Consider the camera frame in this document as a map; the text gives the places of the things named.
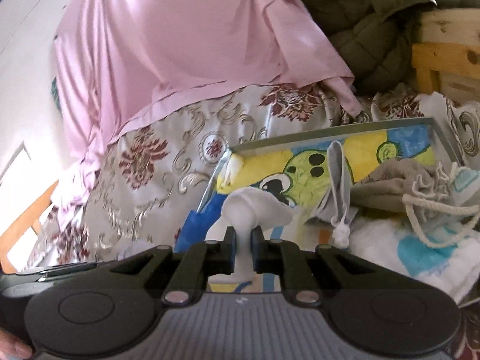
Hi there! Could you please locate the beige drawstring bag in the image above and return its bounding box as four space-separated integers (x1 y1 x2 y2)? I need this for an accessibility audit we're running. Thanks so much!
352 159 480 248

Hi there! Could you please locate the grey tray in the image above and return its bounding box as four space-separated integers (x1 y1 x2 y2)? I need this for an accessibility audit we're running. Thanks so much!
197 117 464 293

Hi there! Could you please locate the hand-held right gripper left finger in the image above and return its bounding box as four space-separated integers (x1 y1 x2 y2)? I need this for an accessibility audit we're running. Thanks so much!
101 228 237 304

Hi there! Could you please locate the wooden bed rail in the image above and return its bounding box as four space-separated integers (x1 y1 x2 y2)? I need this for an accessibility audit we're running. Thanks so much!
0 180 61 274

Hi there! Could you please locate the floral satin bedspread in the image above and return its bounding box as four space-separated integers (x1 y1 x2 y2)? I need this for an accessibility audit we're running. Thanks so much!
34 82 480 360

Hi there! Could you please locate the wall poster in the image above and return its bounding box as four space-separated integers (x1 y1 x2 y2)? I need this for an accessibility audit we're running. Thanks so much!
50 77 62 113

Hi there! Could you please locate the olive puffer jacket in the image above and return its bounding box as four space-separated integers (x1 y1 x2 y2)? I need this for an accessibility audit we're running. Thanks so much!
296 0 480 94

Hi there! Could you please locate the pink bed sheet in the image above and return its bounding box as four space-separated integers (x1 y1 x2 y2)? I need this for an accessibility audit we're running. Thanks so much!
52 0 362 203

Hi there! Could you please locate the white sock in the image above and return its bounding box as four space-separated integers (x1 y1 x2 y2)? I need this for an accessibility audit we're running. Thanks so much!
208 189 295 284

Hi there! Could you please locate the wooden frame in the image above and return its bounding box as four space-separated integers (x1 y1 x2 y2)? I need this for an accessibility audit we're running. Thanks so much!
410 7 480 102

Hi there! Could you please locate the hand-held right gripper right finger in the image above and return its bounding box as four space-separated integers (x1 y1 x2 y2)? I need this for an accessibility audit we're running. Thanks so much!
252 229 391 304

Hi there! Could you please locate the striped baby garment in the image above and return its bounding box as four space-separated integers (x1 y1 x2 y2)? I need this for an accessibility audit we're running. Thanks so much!
315 206 480 304

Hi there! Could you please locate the person's right hand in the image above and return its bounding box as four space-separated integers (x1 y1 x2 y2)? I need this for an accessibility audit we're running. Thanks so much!
0 328 32 360

